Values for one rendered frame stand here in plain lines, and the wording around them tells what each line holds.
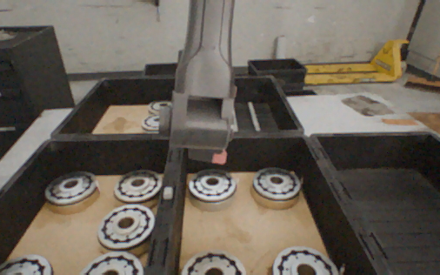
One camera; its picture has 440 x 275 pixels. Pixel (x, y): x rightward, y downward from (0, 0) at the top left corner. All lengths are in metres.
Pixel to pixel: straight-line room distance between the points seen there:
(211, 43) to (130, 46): 3.52
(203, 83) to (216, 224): 0.35
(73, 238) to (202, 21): 0.47
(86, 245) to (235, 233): 0.27
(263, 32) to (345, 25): 1.08
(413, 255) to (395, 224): 0.07
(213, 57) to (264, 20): 3.56
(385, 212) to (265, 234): 0.26
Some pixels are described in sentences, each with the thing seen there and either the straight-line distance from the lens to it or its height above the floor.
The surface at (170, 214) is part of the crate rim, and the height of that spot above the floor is 0.93.
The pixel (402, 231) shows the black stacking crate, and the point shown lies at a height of 0.83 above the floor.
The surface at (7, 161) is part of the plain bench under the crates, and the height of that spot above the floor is 0.70.
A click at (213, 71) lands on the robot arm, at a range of 0.32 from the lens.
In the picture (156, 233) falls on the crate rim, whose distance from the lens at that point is 0.46.
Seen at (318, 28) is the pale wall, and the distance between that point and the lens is 4.14.
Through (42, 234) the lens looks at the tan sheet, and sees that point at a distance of 0.67.
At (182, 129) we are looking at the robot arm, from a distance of 0.32.
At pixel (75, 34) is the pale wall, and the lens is 3.94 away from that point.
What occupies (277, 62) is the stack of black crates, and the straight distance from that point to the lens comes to 2.50.
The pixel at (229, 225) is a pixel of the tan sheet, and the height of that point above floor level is 0.83.
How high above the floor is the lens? 1.27
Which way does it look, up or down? 31 degrees down
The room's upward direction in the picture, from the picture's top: straight up
